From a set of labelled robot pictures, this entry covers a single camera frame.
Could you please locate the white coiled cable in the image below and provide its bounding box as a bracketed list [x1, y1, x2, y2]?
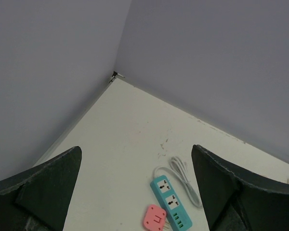
[152, 156, 203, 208]

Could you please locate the pink charger cube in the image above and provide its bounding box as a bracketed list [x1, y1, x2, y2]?
[143, 204, 170, 231]

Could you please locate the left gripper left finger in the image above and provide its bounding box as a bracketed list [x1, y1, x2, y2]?
[0, 146, 82, 231]

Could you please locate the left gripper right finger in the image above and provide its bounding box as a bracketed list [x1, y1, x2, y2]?
[191, 145, 289, 231]

